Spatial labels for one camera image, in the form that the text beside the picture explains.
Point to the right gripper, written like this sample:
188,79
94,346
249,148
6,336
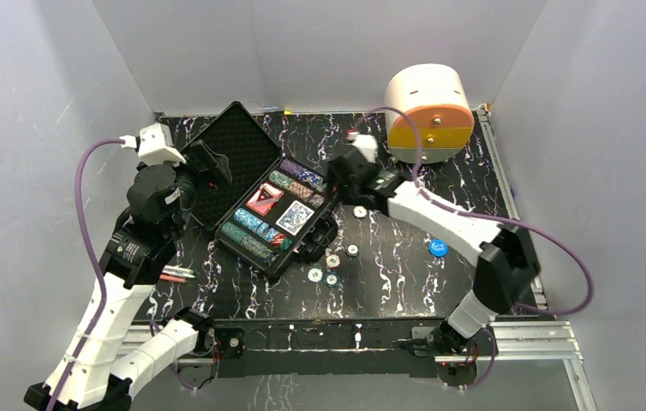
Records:
331,180

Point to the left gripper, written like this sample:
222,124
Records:
206,164

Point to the white poker chip one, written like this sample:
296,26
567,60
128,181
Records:
360,212

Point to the red playing card deck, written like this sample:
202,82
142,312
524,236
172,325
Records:
266,185

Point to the blue playing card deck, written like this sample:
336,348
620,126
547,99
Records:
294,218

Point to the red white chip hundred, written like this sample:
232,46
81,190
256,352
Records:
333,261

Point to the light blue chip ten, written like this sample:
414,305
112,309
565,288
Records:
315,275

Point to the blue round button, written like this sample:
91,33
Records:
438,248

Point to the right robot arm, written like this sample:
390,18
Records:
501,251

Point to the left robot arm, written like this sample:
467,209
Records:
92,375

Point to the black poker set case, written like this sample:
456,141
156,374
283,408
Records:
256,158

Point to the white round drawer cabinet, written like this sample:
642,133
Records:
437,121

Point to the green capped marker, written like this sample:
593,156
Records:
177,271

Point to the red marker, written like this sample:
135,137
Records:
172,279

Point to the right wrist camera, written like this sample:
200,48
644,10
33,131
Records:
366,144

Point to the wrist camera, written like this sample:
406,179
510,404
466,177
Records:
366,144
154,146

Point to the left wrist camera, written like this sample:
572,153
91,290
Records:
154,146

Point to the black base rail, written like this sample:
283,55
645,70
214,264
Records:
322,347

